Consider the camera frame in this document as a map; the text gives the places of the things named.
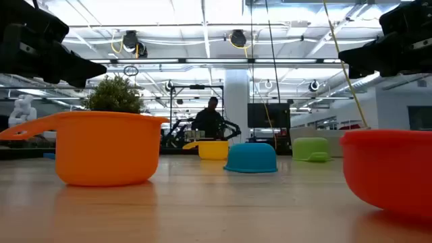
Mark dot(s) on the white plastic basket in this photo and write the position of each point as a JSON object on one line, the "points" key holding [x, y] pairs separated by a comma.
{"points": [[314, 132]]}

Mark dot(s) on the white building column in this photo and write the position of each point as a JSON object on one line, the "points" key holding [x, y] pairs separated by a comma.
{"points": [[236, 101]]}

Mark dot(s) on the black metal frame station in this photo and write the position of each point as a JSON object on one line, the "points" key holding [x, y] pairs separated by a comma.
{"points": [[197, 86]]}

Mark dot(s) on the teal measuring cup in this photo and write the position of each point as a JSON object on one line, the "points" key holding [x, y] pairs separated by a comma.
{"points": [[251, 158]]}

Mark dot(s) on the black monitor screen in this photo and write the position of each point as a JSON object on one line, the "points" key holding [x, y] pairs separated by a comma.
{"points": [[268, 114]]}

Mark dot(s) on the long ceiling light bar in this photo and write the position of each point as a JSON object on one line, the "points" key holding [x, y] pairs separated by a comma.
{"points": [[216, 61]]}

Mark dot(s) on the small blue measuring cup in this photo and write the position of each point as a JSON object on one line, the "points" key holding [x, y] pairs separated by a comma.
{"points": [[50, 156]]}

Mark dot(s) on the orange measuring cup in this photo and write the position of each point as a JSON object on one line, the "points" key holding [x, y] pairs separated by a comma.
{"points": [[104, 148]]}

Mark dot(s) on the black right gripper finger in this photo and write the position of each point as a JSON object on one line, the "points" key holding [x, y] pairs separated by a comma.
{"points": [[364, 55]]}

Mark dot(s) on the yellow measuring cup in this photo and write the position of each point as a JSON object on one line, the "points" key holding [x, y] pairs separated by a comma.
{"points": [[214, 150]]}

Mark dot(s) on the green measuring cup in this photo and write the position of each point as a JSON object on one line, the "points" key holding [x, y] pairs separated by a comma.
{"points": [[308, 148]]}

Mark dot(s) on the potted green plant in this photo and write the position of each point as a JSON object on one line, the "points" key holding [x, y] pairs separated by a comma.
{"points": [[113, 96]]}

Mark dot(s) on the person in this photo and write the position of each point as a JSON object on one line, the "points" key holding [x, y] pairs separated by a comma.
{"points": [[207, 121]]}

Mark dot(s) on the small black ceiling reel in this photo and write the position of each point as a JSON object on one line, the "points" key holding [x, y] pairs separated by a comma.
{"points": [[314, 85], [169, 85]]}

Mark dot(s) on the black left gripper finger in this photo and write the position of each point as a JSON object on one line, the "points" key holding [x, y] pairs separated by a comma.
{"points": [[77, 71]]}

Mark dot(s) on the white robot figure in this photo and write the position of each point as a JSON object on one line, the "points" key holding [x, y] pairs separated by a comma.
{"points": [[22, 113]]}

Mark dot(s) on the red measuring cup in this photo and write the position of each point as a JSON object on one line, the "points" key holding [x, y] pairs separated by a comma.
{"points": [[388, 168]]}

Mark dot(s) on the black aluminium frame rail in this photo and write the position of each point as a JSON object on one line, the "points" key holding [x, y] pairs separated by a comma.
{"points": [[20, 153]]}

